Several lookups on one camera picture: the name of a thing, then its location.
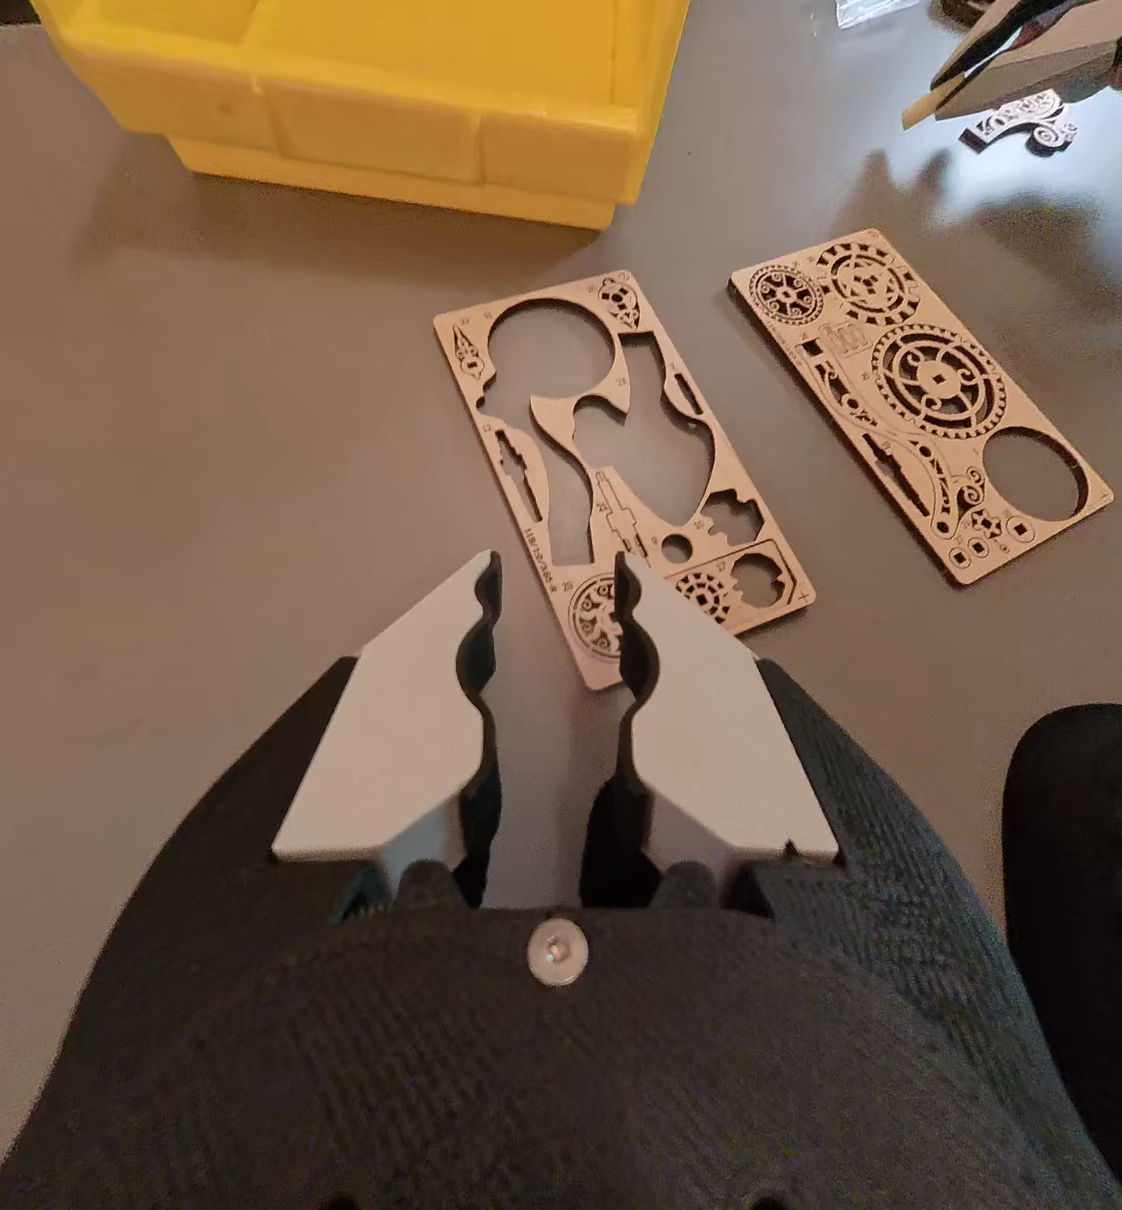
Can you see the small clear plastic bag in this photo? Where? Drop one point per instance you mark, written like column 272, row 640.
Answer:
column 868, row 12

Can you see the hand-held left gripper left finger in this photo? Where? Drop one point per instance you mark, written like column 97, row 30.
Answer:
column 381, row 747

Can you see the wooden sheet with large cutouts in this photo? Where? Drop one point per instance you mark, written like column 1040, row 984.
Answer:
column 549, row 529

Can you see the grey desk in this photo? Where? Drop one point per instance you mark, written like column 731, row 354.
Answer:
column 192, row 425

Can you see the yellow plastic bin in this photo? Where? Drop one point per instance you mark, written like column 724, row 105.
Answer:
column 333, row 94

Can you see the ornate wooden paddle piece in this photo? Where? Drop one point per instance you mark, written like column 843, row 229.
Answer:
column 1043, row 132

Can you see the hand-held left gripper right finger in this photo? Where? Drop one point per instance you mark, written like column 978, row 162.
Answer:
column 721, row 747

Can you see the wooden sheet with gears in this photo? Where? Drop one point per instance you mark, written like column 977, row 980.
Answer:
column 840, row 339

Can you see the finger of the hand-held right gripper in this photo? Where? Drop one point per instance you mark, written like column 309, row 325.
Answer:
column 1043, row 66
column 991, row 38

